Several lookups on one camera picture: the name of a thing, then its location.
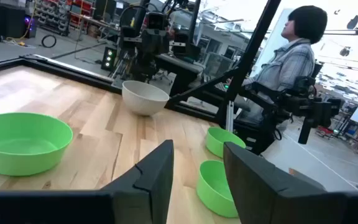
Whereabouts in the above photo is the yellow cable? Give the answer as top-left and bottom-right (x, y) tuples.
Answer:
(5, 1), (37, 47)

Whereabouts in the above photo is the black desk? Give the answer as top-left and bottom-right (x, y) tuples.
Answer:
(154, 53), (205, 96)

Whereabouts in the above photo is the large green plastic bowl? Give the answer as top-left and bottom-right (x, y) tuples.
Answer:
(0, 112), (74, 177)

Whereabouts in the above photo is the black box with indicator lights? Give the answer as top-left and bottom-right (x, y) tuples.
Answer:
(101, 46), (118, 72)

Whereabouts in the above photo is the person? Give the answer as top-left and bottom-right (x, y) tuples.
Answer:
(227, 5), (328, 125)

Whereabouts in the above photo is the black computer tower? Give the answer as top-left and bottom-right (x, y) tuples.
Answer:
(0, 2), (37, 40)

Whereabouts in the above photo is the white ribbed bowl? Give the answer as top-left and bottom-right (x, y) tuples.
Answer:
(121, 80), (170, 117)

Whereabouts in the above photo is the storage shelf with bins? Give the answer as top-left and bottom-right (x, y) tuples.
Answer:
(34, 0), (71, 35)

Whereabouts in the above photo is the white column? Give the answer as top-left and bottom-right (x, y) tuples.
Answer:
(250, 7), (295, 78)

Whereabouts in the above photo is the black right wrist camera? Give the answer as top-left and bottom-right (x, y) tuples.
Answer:
(147, 12), (168, 30)

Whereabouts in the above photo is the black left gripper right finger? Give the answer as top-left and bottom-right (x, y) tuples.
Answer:
(223, 141), (358, 224)

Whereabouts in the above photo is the black cable coil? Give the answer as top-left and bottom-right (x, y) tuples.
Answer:
(40, 34), (57, 49)

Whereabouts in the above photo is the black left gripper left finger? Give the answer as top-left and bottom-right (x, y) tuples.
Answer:
(0, 139), (175, 224)

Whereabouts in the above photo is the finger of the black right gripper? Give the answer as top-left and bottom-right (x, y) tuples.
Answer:
(140, 34), (155, 55)
(154, 34), (170, 55)

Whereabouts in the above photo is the small green plastic bowl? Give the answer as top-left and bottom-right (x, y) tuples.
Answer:
(205, 126), (247, 159)
(196, 159), (239, 218)

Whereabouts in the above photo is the black aluminium table frame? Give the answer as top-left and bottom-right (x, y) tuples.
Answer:
(0, 0), (282, 156)

